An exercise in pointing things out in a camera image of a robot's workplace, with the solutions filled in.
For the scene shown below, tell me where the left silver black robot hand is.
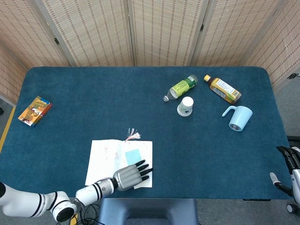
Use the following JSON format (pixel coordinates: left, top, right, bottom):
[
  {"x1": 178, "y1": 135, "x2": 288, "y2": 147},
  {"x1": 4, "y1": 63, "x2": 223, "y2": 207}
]
[{"x1": 112, "y1": 159, "x2": 154, "y2": 192}]

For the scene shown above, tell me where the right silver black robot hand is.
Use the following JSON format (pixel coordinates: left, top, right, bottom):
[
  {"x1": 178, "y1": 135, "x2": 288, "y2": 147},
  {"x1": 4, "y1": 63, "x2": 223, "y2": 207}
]
[{"x1": 269, "y1": 145, "x2": 300, "y2": 207}]

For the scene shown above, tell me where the blue bookmark with pink tassel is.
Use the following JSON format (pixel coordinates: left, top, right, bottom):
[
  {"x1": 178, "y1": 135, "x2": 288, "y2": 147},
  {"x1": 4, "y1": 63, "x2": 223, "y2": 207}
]
[{"x1": 124, "y1": 127, "x2": 143, "y2": 166}]

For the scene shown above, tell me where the white notebook with orange spine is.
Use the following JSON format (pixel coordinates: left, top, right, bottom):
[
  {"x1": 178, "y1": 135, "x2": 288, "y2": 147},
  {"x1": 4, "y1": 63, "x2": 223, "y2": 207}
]
[{"x1": 84, "y1": 139, "x2": 153, "y2": 189}]

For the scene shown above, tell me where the grey blue robot torso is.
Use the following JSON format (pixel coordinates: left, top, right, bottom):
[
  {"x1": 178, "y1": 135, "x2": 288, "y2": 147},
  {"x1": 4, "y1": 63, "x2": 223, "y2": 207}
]
[{"x1": 97, "y1": 198, "x2": 199, "y2": 225}]

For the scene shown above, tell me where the teal table cloth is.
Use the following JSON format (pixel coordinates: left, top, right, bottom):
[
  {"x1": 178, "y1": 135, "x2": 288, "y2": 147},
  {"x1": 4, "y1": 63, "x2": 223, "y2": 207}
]
[{"x1": 0, "y1": 66, "x2": 293, "y2": 200}]

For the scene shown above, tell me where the light blue plastic mug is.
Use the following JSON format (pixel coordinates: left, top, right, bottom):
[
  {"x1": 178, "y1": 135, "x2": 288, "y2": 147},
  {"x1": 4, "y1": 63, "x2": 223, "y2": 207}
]
[{"x1": 222, "y1": 105, "x2": 253, "y2": 133}]

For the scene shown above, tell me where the floral white paper cup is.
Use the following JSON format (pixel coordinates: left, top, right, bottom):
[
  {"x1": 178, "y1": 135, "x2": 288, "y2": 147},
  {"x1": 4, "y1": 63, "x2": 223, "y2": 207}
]
[{"x1": 177, "y1": 96, "x2": 194, "y2": 117}]

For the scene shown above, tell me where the green label plastic bottle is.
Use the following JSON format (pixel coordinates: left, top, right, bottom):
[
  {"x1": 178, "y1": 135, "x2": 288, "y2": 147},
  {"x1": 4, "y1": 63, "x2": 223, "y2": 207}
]
[{"x1": 163, "y1": 74, "x2": 199, "y2": 102}]

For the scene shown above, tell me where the colourful orange cardboard box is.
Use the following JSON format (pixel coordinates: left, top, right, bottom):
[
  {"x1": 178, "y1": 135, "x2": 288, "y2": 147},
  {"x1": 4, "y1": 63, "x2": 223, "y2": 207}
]
[{"x1": 18, "y1": 95, "x2": 53, "y2": 128}]

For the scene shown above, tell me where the yellow label tea bottle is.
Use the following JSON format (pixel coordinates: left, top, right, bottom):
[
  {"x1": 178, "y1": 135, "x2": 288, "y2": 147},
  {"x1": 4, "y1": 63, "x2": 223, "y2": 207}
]
[{"x1": 203, "y1": 75, "x2": 242, "y2": 105}]

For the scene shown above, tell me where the woven bamboo folding screen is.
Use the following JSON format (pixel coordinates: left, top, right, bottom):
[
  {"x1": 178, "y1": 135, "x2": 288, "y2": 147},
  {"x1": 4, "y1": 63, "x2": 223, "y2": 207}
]
[{"x1": 0, "y1": 0, "x2": 300, "y2": 105}]

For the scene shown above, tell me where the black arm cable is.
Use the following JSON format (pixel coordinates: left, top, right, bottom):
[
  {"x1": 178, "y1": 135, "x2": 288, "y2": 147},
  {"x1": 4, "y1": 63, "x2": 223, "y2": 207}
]
[{"x1": 75, "y1": 203, "x2": 101, "y2": 225}]

